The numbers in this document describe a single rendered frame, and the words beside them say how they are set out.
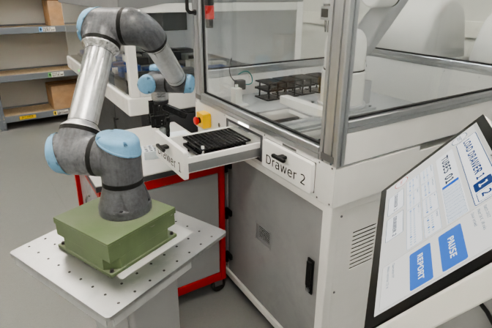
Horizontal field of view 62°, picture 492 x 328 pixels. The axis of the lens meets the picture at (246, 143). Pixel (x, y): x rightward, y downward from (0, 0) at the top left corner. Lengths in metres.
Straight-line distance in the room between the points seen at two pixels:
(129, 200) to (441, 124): 1.15
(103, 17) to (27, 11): 4.23
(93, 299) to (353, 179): 0.85
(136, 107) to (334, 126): 1.36
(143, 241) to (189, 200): 0.70
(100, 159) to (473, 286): 0.90
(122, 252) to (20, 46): 4.61
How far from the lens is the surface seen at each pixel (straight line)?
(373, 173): 1.47
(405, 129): 1.53
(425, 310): 0.69
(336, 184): 1.35
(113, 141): 1.15
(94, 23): 1.38
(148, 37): 1.35
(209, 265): 2.11
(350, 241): 1.55
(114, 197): 1.20
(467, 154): 0.96
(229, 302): 2.21
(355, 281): 1.70
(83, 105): 1.27
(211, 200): 1.93
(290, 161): 1.47
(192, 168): 1.52
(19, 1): 5.57
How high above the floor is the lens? 1.46
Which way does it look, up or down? 20 degrees down
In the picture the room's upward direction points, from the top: straight up
